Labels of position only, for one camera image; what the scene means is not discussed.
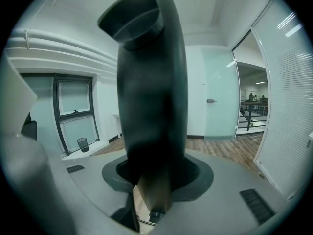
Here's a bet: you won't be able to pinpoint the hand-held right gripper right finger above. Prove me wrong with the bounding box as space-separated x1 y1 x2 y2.
146 148 293 235

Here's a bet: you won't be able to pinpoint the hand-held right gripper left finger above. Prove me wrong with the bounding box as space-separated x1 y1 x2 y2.
62 150 140 232

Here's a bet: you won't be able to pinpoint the white whiteboard with black stand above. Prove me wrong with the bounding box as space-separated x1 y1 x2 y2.
97 0 189 226

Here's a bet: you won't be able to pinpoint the black mesh wastebasket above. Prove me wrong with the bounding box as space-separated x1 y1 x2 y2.
76 137 90 153

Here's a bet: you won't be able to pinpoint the black railing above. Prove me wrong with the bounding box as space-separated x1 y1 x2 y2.
238 101 269 132

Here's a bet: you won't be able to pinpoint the black chair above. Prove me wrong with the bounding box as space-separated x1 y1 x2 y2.
21 112 38 141

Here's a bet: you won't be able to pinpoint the black-framed window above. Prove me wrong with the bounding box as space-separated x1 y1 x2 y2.
53 73 100 157

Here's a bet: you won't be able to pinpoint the frosted glass door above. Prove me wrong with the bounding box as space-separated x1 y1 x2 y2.
201 46 241 141

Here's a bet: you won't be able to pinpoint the white ceiling pipes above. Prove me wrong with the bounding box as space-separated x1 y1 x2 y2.
3 27 118 77

